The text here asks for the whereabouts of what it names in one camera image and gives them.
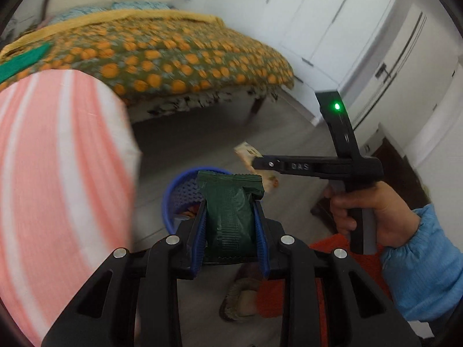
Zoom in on beige snack packet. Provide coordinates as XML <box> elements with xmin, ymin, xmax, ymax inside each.
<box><xmin>233</xmin><ymin>141</ymin><xmax>280</xmax><ymax>193</ymax></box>

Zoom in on dark green snack packet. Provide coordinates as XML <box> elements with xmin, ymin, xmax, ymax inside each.
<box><xmin>196</xmin><ymin>171</ymin><xmax>264</xmax><ymax>261</ymax></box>

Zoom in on light blue sleeve forearm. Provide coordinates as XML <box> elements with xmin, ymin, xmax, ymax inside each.
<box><xmin>381</xmin><ymin>204</ymin><xmax>462</xmax><ymax>322</ymax></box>

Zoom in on blue plastic trash basket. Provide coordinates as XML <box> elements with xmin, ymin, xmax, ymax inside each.
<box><xmin>161</xmin><ymin>167</ymin><xmax>231</xmax><ymax>234</ymax></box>

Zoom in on person's right hand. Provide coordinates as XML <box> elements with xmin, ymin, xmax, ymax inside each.
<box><xmin>323</xmin><ymin>181</ymin><xmax>420</xmax><ymax>248</ymax></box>

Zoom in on red trousers leg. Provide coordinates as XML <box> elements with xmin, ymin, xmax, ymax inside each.
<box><xmin>256</xmin><ymin>234</ymin><xmax>392</xmax><ymax>346</ymax></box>

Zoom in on furry slipper foot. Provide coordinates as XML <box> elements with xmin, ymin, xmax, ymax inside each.
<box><xmin>219</xmin><ymin>278</ymin><xmax>261</xmax><ymax>323</ymax></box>

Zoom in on white wardrobe doors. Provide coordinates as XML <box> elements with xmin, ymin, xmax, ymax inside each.
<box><xmin>201</xmin><ymin>0</ymin><xmax>463</xmax><ymax>203</ymax></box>

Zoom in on pink white striped cloth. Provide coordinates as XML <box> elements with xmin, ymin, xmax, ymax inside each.
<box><xmin>1</xmin><ymin>70</ymin><xmax>141</xmax><ymax>346</ymax></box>

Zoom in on orange floral green bedspread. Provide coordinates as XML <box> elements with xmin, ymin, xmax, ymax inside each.
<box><xmin>1</xmin><ymin>10</ymin><xmax>294</xmax><ymax>107</ymax></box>

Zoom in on green folded cloth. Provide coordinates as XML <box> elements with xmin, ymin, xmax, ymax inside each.
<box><xmin>0</xmin><ymin>42</ymin><xmax>52</xmax><ymax>83</ymax></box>

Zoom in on blue patterned pillow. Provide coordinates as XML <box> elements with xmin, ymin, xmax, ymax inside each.
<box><xmin>48</xmin><ymin>1</ymin><xmax>170</xmax><ymax>25</ymax></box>

